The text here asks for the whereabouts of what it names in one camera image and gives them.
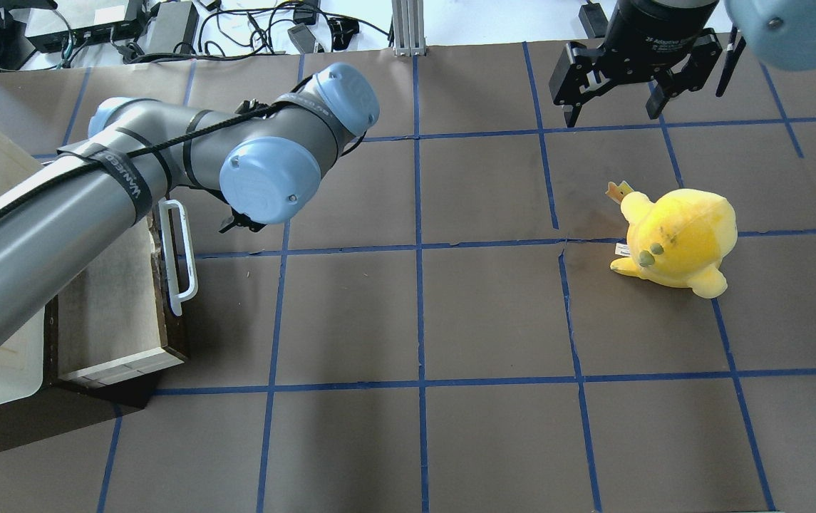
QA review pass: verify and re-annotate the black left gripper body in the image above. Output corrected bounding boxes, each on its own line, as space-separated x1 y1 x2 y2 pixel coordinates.
219 210 267 234

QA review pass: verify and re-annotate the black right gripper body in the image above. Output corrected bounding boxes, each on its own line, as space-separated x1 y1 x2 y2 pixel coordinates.
549 1 723 107

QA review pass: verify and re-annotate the white drawer handle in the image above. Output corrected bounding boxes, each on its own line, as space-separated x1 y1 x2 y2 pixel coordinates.
157 199 200 317

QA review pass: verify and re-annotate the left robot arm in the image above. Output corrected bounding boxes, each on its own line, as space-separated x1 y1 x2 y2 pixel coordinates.
0 62 381 346

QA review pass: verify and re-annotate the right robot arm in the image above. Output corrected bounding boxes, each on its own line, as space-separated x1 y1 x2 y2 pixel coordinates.
549 1 816 128

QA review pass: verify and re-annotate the yellow plush toy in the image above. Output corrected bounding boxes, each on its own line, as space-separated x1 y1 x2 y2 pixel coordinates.
606 181 739 299

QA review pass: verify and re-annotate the aluminium frame post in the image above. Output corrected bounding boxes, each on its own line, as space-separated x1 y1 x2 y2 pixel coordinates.
391 0 428 56

